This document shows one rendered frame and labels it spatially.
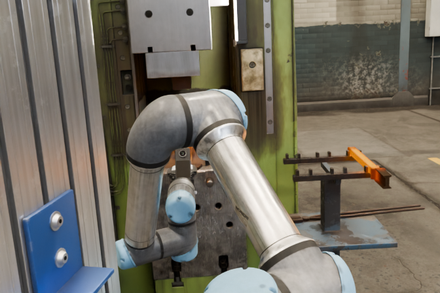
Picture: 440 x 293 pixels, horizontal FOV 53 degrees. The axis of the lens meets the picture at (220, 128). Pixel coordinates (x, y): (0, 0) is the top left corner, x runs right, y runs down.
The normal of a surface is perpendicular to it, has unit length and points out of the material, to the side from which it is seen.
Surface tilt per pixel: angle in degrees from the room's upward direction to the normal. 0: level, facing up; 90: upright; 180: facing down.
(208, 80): 90
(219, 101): 40
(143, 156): 107
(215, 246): 90
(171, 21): 90
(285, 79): 90
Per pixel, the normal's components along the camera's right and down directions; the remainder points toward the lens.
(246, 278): -0.16, -0.95
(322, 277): 0.26, -0.67
